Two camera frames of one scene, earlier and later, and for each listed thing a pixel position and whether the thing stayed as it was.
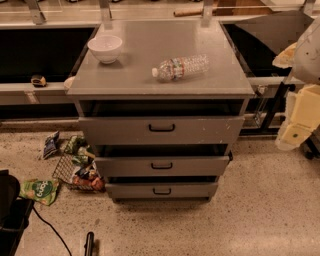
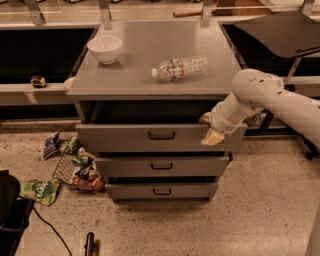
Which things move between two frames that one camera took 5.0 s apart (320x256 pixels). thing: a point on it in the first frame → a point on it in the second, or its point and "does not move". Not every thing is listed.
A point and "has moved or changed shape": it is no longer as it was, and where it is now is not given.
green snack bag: x=43 y=191 does not move
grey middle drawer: x=156 y=166 does not move
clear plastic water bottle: x=181 y=67 does not move
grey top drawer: x=161 y=130 has moved or changed shape
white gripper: x=308 y=56 → x=221 y=122
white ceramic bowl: x=106 y=47 does not move
